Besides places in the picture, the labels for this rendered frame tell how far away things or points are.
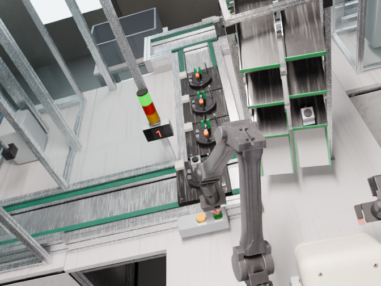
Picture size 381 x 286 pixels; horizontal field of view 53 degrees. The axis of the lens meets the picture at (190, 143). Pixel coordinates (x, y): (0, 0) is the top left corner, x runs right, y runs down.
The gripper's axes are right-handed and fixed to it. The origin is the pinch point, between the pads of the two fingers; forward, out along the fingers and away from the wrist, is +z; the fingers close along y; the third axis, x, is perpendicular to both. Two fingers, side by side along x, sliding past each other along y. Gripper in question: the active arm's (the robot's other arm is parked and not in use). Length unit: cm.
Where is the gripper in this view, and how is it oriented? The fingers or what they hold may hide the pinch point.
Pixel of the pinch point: (217, 212)
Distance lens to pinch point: 159.8
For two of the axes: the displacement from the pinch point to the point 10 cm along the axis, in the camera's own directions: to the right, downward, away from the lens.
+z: 2.6, 6.9, 6.7
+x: 0.7, 6.8, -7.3
